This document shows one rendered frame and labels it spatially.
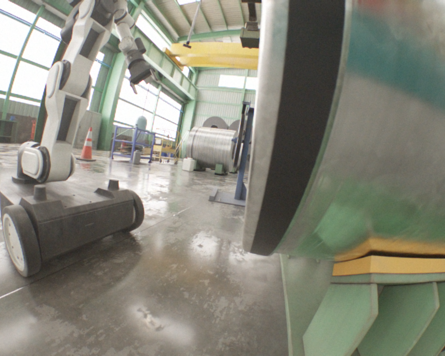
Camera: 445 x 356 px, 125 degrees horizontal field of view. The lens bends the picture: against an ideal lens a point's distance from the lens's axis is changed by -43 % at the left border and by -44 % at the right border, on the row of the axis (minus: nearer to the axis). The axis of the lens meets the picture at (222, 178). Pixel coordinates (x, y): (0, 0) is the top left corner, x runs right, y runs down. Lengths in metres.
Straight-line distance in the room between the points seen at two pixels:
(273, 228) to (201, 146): 5.42
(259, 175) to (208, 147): 5.39
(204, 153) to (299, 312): 5.24
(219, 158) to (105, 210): 4.91
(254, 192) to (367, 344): 0.47
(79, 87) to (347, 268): 0.98
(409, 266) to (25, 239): 0.76
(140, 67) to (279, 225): 0.87
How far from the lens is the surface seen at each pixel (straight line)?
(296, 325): 0.58
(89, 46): 0.99
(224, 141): 5.49
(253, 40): 1.87
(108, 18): 1.05
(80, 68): 0.90
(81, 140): 11.70
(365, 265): 0.33
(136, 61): 0.98
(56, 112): 0.83
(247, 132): 2.20
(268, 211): 0.19
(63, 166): 0.89
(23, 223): 0.59
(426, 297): 0.42
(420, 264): 0.39
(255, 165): 0.15
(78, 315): 0.55
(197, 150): 5.65
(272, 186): 0.16
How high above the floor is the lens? 0.39
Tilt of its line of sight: 5 degrees down
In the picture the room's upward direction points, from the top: 9 degrees clockwise
